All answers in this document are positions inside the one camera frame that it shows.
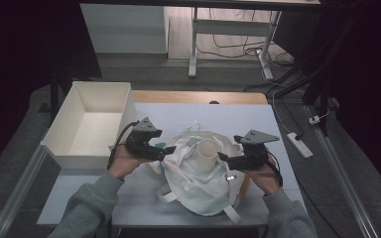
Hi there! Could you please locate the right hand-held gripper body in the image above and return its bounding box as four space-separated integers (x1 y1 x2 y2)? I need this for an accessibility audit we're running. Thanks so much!
227 129 281 172

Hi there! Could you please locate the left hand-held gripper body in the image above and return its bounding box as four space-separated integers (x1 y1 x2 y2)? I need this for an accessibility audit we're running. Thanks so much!
125 117 165 163

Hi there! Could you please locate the white paper cup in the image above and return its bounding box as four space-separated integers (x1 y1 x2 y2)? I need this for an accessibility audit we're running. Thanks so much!
195 138 220 172

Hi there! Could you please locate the white canvas tote bag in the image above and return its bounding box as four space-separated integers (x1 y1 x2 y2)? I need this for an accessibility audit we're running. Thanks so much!
145 121 250 226

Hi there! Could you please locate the white rectangular storage box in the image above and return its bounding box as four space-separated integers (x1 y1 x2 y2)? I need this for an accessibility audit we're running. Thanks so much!
40 80 137 171

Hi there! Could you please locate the person's right hand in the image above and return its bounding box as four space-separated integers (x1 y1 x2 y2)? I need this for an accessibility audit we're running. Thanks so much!
244 156 281 197

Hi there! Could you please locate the person's left hand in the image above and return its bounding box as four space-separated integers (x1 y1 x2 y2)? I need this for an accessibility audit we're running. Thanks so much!
108 144 152 181

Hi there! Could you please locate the wooden table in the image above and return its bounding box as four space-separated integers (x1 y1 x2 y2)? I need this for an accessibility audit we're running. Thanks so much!
132 90 269 106

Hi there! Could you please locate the white power strip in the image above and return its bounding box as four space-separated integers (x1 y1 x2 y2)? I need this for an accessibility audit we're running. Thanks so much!
286 132 314 159

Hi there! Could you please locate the dark tripod stand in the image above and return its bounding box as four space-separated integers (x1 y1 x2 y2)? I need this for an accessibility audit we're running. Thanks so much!
271 46 340 137

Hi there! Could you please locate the white cabinet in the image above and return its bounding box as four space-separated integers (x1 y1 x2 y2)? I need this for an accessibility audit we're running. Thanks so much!
78 3 171 56

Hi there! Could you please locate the left hand-held gripper black cable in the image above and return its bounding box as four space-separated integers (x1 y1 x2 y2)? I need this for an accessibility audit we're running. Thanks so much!
106 120 141 171

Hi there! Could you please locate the hand-held gripper black cable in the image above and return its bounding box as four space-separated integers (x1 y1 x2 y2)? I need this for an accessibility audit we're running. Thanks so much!
267 151 284 188
106 120 141 171

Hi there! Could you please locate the right hand-held gripper black cable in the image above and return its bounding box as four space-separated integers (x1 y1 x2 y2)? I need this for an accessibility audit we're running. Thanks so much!
267 151 284 188

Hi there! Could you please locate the black floor cable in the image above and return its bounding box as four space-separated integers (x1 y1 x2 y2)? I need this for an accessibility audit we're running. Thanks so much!
195 7 296 63

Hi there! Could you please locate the aluminium rail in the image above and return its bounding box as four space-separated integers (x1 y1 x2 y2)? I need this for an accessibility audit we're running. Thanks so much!
306 104 380 238
0 144 50 238

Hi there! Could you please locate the white metal desk frame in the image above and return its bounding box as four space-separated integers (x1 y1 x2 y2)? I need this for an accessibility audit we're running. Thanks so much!
188 6 283 80

